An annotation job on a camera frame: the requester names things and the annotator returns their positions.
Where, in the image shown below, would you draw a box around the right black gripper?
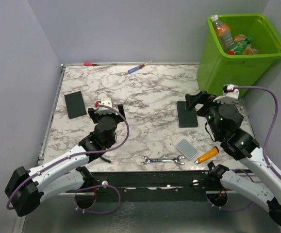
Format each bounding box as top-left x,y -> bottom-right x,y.
185,89 -> 230,138

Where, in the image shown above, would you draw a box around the green sprite bottle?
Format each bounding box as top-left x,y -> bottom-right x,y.
227,36 -> 253,55

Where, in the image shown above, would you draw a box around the orange label bottle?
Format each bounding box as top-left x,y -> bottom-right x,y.
211,15 -> 234,51
234,34 -> 261,55

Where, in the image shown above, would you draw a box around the red label bottle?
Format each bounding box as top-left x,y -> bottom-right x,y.
227,50 -> 235,55

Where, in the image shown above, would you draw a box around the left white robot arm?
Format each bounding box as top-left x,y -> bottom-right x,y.
4,101 -> 127,216

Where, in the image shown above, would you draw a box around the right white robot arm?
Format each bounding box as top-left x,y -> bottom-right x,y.
185,91 -> 281,226

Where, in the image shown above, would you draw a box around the green plastic bin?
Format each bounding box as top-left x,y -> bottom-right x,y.
196,13 -> 281,96

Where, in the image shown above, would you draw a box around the right black foam pad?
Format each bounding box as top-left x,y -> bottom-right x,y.
176,101 -> 198,128

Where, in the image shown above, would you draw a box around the black foam pad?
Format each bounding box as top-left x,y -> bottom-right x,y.
64,91 -> 86,119
176,101 -> 198,128

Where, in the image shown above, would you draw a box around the left black foam pad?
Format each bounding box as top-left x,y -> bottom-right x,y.
64,91 -> 86,119

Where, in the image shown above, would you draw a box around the grey rectangular sharpening stone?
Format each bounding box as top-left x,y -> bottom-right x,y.
176,139 -> 198,160

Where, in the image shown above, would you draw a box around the silver open-end wrench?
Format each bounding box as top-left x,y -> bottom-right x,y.
140,156 -> 185,165

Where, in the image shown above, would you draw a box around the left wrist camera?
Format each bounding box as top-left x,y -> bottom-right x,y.
95,97 -> 114,115

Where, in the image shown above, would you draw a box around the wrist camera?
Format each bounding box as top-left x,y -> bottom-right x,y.
95,97 -> 114,115
214,84 -> 239,104

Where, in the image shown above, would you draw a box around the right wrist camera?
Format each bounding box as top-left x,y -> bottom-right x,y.
214,84 -> 239,104

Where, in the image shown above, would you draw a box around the blue handled pliers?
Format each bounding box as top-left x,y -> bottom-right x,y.
100,156 -> 111,163

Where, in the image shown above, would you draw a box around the blue handled screwdriver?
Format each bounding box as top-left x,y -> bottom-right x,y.
128,60 -> 153,74

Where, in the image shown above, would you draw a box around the orange screwdriver handle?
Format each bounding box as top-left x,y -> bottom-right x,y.
194,146 -> 219,165

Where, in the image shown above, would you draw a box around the black base frame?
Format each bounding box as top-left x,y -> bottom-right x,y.
82,171 -> 223,202

